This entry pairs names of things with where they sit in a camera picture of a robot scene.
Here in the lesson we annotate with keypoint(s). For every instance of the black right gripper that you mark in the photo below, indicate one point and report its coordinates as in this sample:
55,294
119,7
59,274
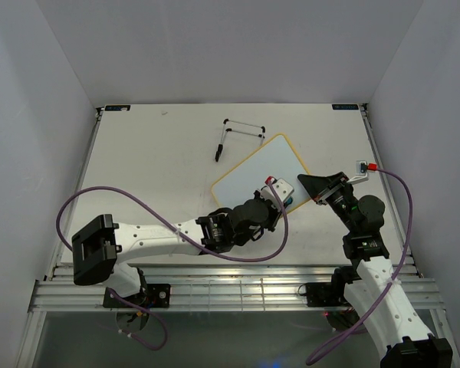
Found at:
321,188

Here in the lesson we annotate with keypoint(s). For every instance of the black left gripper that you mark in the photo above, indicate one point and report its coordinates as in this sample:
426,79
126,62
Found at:
274,213

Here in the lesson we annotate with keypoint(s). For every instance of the yellow framed whiteboard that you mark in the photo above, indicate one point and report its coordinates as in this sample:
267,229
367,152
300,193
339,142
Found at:
277,158

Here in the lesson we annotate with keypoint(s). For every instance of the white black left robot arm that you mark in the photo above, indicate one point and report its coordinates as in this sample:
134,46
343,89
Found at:
103,248

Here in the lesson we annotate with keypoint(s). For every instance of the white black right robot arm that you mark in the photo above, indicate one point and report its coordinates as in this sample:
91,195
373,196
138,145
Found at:
370,284

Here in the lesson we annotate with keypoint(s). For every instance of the blue right table label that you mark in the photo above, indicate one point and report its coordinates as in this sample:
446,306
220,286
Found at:
345,106

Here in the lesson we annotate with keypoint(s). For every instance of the blue table label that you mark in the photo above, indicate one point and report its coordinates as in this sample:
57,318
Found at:
118,108
345,106

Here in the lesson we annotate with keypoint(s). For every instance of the blue left table label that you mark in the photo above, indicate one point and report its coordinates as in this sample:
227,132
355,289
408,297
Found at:
118,108

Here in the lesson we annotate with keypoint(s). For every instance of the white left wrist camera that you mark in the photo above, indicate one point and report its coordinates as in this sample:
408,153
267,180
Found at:
277,188

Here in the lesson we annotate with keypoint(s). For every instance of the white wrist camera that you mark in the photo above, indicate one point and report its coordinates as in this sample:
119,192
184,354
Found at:
363,168
277,188

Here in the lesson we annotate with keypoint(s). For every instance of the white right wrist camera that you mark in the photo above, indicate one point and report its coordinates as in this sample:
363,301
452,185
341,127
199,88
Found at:
363,168

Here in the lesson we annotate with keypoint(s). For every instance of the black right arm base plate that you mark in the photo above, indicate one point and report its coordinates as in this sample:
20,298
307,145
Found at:
322,294

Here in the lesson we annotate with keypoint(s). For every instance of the aluminium frame rail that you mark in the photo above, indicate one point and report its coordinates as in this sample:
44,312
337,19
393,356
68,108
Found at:
194,289

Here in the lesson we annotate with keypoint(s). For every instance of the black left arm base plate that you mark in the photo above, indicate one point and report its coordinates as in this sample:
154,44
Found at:
152,296

